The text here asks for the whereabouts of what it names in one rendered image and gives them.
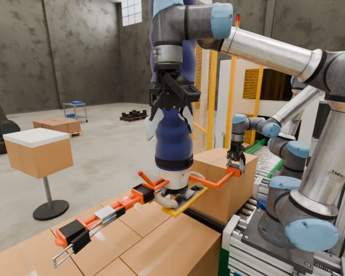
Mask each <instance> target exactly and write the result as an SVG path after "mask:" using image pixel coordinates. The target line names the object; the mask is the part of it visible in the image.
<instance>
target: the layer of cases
mask: <svg viewBox="0 0 345 276"><path fill-rule="evenodd" d="M129 195H131V189H129V190H127V191H125V192H123V193H121V194H119V195H117V196H115V197H113V198H111V199H109V200H107V201H105V202H103V203H101V204H99V205H97V206H94V207H92V208H90V209H88V210H86V211H84V212H82V213H80V214H78V215H76V216H74V217H72V218H70V219H68V220H66V221H64V222H62V223H60V224H58V225H56V226H54V227H52V228H50V229H48V230H46V231H44V232H42V233H40V234H38V235H36V236H34V237H32V238H30V239H28V240H26V241H23V242H22V243H19V244H17V245H15V246H13V247H11V248H9V249H7V250H5V251H3V252H1V253H0V276H218V269H219V257H220V245H221V233H219V232H217V231H215V230H213V229H211V228H210V227H208V226H206V225H204V224H202V223H200V222H199V221H197V220H195V219H193V218H191V217H189V216H188V215H186V214H184V213H180V214H179V216H177V217H176V218H174V217H172V216H171V215H169V214H167V213H165V212H163V211H162V206H161V205H159V204H158V203H156V202H155V201H153V202H151V203H150V204H149V203H146V204H144V205H142V204H140V203H138V202H137V203H135V204H134V206H133V207H132V208H130V209H129V210H127V211H126V212H125V214H124V215H122V216H121V217H119V218H117V219H116V220H115V221H113V222H112V223H110V224H109V225H107V226H106V227H104V228H102V229H100V230H99V231H98V232H97V233H96V234H95V235H94V236H92V237H91V242H90V243H89V244H87V245H86V246H85V247H84V248H83V249H82V250H81V251H79V252H78V253H77V254H76V255H75V254H74V253H73V254H72V255H71V256H69V257H68V258H67V259H65V260H64V262H62V263H61V264H60V265H59V266H58V267H57V268H54V263H53V260H52V259H53V257H55V256H56V255H58V254H59V253H60V252H61V251H62V250H64V249H65V248H64V247H63V246H57V245H56V244H55V239H56V237H57V235H56V229H59V228H61V227H63V226H65V225H67V224H69V223H70V222H72V221H74V220H76V218H79V219H80V220H81V221H84V220H86V219H88V218H90V217H92V216H93V215H94V213H95V212H97V211H99V210H100V209H102V208H104V207H106V206H111V205H113V204H115V203H117V200H119V199H121V198H123V197H125V196H126V197H127V196H129Z"/></svg>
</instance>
